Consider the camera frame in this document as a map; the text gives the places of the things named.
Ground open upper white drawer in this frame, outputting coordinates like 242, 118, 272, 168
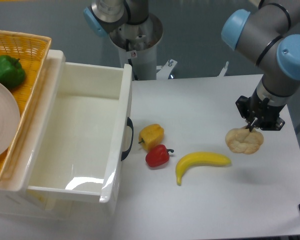
23, 61, 133, 204

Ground white drawer cabinet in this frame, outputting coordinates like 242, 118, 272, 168
0, 49, 123, 221

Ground orange woven basket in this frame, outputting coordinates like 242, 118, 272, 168
0, 30, 52, 181

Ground black drawer handle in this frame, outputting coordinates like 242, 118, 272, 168
121, 117, 135, 161

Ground yellow banana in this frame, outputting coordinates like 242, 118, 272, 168
175, 151, 232, 186

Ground white plate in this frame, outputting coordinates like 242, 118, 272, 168
0, 83, 20, 155

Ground round bread roll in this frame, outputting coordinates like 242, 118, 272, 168
225, 128, 264, 155

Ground yellow bell pepper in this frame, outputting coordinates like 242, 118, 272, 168
138, 123, 165, 152

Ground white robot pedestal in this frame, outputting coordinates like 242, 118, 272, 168
109, 13, 163, 81

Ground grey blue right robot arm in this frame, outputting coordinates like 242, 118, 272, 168
221, 0, 300, 131

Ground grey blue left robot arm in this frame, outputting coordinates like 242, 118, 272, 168
83, 0, 177, 81

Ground green bell pepper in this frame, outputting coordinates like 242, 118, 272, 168
0, 55, 26, 90

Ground red bell pepper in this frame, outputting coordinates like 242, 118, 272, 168
145, 144, 174, 168

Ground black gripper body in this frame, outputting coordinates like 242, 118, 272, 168
235, 95, 285, 131

